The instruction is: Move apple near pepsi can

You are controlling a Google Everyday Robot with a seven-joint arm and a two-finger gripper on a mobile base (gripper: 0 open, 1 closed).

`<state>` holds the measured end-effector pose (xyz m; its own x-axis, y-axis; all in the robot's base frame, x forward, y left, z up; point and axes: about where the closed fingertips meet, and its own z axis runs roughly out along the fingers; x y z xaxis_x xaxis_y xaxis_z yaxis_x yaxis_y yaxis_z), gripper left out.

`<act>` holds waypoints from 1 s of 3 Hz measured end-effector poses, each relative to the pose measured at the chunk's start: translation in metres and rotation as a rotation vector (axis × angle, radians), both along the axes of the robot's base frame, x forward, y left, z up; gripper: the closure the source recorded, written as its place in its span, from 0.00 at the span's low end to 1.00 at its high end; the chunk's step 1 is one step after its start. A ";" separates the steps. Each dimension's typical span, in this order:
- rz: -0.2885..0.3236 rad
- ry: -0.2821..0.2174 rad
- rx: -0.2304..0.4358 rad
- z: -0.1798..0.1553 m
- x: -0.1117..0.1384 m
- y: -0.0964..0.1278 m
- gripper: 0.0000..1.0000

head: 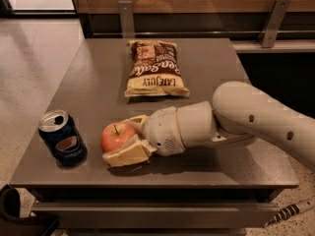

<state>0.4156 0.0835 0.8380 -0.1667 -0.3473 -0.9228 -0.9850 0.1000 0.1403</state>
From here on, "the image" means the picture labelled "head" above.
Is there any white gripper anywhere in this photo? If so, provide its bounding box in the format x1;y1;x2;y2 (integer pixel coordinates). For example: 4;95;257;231
102;107;185;167

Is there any blue pepsi can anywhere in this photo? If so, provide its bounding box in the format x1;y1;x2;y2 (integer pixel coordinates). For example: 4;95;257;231
38;109;88;166

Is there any black object on floor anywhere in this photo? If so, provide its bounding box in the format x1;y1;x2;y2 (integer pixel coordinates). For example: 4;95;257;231
0;184;61;236

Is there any red apple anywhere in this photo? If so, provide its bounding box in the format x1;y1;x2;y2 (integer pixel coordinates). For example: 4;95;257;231
100;122;136;153

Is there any striped black white cable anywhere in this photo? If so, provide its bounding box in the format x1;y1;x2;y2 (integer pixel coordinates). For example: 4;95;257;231
264;196;315;228

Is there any left metal bracket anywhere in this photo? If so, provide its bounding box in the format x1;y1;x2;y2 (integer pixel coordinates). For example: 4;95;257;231
118;0;135;38

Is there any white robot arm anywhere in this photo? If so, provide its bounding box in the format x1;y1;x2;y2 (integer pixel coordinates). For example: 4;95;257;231
101;82;315;169

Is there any brown chips bag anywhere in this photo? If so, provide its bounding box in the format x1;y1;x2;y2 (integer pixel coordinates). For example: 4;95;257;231
124;40;190;97

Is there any metal bracket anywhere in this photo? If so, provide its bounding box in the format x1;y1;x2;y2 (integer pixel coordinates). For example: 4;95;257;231
258;0;291;48
118;0;135;38

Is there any right metal bracket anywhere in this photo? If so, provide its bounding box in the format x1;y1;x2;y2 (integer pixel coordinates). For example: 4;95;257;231
258;0;291;48

